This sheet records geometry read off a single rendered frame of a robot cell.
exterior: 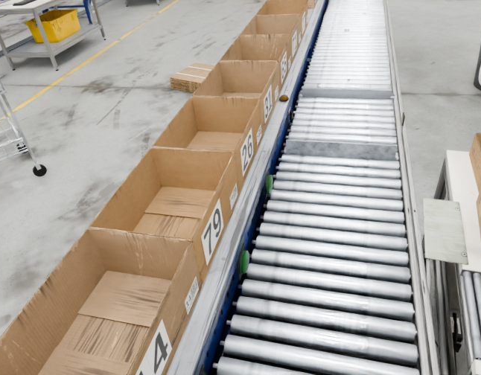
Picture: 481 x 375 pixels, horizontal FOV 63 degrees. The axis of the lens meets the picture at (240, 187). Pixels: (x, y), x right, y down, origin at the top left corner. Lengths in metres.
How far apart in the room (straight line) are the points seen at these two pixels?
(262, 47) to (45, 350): 1.84
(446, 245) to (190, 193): 0.85
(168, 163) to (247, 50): 1.18
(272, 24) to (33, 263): 2.10
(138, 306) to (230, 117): 0.88
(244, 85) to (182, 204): 0.87
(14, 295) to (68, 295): 1.56
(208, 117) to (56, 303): 0.97
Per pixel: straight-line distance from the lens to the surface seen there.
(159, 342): 0.88
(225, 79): 2.03
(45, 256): 2.77
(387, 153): 1.77
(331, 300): 1.21
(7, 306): 2.60
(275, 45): 2.33
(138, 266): 1.12
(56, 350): 1.09
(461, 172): 1.76
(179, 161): 1.34
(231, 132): 1.68
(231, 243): 1.16
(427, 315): 1.23
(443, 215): 1.53
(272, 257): 1.31
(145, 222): 1.31
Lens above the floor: 1.71
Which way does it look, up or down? 37 degrees down
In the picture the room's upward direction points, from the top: 6 degrees counter-clockwise
